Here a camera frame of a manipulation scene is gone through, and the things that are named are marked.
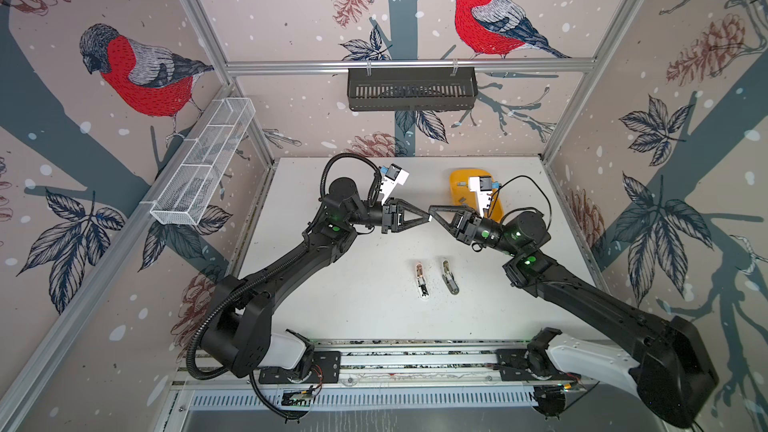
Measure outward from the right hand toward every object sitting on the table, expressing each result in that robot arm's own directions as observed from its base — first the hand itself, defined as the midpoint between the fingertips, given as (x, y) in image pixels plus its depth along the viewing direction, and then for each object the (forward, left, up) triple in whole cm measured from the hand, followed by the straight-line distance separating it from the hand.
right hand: (427, 218), depth 63 cm
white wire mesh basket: (+8, +58, -1) cm, 59 cm away
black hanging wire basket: (+61, -1, -5) cm, 61 cm away
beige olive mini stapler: (+1, -8, -33) cm, 34 cm away
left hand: (-1, 0, 0) cm, 1 cm away
